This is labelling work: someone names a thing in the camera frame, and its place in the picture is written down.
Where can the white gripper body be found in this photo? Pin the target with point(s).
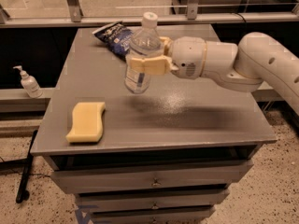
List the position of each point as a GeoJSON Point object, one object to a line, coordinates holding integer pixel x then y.
{"type": "Point", "coordinates": [187, 57]}

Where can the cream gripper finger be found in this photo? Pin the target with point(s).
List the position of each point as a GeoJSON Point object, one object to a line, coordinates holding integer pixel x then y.
{"type": "Point", "coordinates": [165, 45]}
{"type": "Point", "coordinates": [154, 66]}

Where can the clear blue-label plastic bottle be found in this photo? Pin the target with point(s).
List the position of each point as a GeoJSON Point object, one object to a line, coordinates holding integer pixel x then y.
{"type": "Point", "coordinates": [144, 43]}

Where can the yellow sponge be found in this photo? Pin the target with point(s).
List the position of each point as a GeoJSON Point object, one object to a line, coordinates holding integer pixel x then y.
{"type": "Point", "coordinates": [87, 124]}

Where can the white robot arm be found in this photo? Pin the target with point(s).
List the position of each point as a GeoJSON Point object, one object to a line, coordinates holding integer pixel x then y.
{"type": "Point", "coordinates": [256, 59]}

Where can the white pump dispenser bottle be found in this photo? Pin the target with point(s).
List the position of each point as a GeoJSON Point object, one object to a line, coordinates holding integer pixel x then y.
{"type": "Point", "coordinates": [29, 83]}

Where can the blue chip bag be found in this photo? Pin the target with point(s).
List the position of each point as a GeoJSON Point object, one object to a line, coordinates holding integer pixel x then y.
{"type": "Point", "coordinates": [116, 36]}

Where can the black floor stand leg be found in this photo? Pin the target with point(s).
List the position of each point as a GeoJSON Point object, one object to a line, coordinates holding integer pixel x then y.
{"type": "Point", "coordinates": [23, 194]}

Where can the metal window frame rail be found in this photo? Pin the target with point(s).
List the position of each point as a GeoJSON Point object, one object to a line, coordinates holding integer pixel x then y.
{"type": "Point", "coordinates": [88, 13]}

